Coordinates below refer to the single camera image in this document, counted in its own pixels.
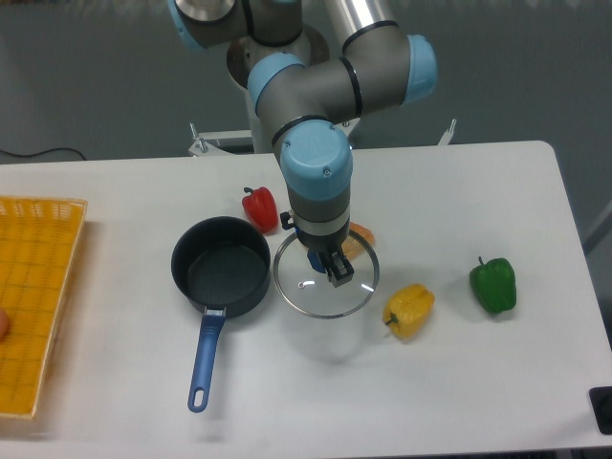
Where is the white right bracket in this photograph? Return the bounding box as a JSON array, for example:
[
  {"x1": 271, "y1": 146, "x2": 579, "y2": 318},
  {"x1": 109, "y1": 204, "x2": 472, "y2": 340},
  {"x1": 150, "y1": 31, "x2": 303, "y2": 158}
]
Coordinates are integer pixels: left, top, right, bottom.
[{"x1": 438, "y1": 119, "x2": 457, "y2": 146}]

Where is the green bell pepper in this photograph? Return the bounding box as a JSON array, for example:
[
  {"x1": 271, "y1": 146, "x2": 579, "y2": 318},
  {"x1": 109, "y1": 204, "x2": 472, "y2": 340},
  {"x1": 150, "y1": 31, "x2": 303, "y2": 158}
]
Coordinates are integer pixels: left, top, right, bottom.
[{"x1": 470, "y1": 256, "x2": 517, "y2": 315}]

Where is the orange bread pastry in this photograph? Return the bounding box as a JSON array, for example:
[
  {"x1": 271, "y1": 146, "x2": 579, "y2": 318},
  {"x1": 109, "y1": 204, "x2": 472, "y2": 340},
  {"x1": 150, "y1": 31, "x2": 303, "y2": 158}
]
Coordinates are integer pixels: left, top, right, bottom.
[{"x1": 341, "y1": 222, "x2": 378, "y2": 262}]

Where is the white bracket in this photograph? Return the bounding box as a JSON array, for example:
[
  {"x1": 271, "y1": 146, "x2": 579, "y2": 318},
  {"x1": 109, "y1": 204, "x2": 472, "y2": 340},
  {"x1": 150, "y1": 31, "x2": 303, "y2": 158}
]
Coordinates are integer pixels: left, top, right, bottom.
[
  {"x1": 187, "y1": 122, "x2": 254, "y2": 158},
  {"x1": 438, "y1": 119, "x2": 457, "y2": 146}
]

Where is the red bell pepper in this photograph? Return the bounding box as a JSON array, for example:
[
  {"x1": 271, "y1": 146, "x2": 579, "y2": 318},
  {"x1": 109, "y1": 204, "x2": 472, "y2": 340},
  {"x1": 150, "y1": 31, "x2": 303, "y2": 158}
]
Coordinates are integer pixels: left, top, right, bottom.
[{"x1": 242, "y1": 186, "x2": 278, "y2": 234}]

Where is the dark pot blue handle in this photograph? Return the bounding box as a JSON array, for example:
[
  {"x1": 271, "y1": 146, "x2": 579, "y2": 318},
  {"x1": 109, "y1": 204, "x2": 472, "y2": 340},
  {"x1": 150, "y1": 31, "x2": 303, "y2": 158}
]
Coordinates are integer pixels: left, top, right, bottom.
[{"x1": 171, "y1": 216, "x2": 271, "y2": 413}]

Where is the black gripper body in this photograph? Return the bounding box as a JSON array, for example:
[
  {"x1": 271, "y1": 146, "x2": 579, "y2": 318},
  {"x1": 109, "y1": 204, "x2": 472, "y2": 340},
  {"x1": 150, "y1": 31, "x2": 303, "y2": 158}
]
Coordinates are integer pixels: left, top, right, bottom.
[{"x1": 280, "y1": 210, "x2": 351, "y2": 269}]

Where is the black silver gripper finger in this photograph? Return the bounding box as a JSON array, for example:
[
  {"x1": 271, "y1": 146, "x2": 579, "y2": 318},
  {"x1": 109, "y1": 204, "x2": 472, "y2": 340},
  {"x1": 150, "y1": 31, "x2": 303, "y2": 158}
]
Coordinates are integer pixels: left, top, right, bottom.
[{"x1": 327, "y1": 251, "x2": 354, "y2": 288}]

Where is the yellow woven basket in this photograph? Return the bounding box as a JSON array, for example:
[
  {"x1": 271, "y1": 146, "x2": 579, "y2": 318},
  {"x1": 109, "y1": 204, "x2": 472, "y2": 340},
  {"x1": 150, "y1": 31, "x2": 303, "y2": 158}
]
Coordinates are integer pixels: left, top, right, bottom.
[{"x1": 1, "y1": 196, "x2": 88, "y2": 419}]

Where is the yellow bell pepper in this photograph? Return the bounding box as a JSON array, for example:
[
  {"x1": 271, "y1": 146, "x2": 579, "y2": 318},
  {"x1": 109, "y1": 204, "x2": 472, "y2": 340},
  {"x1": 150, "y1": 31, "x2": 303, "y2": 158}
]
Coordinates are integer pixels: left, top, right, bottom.
[{"x1": 382, "y1": 283, "x2": 435, "y2": 340}]

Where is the white left bracket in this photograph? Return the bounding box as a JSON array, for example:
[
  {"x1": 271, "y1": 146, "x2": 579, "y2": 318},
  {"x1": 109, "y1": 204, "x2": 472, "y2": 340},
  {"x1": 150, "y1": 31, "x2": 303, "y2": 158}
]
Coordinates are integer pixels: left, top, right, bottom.
[{"x1": 187, "y1": 122, "x2": 254, "y2": 158}]

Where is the glass pot lid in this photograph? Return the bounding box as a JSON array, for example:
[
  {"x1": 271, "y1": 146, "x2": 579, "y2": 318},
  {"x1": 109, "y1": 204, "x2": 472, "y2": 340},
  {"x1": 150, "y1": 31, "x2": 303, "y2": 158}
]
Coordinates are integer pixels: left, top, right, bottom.
[{"x1": 273, "y1": 229, "x2": 381, "y2": 319}]

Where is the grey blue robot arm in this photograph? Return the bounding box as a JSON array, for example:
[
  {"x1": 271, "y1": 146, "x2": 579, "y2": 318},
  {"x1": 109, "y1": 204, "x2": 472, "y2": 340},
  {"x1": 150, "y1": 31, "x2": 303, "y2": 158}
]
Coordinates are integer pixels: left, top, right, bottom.
[{"x1": 168, "y1": 1, "x2": 438, "y2": 286}]

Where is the black floor cable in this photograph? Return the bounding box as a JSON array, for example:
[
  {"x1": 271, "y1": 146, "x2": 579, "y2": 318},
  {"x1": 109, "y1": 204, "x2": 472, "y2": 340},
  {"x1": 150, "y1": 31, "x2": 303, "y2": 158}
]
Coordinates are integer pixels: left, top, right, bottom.
[{"x1": 0, "y1": 147, "x2": 87, "y2": 162}]

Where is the black corner object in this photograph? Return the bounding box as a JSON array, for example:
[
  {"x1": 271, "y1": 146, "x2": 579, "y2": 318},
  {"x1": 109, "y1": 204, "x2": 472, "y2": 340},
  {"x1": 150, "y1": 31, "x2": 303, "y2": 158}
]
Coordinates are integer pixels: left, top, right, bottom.
[{"x1": 589, "y1": 386, "x2": 612, "y2": 435}]

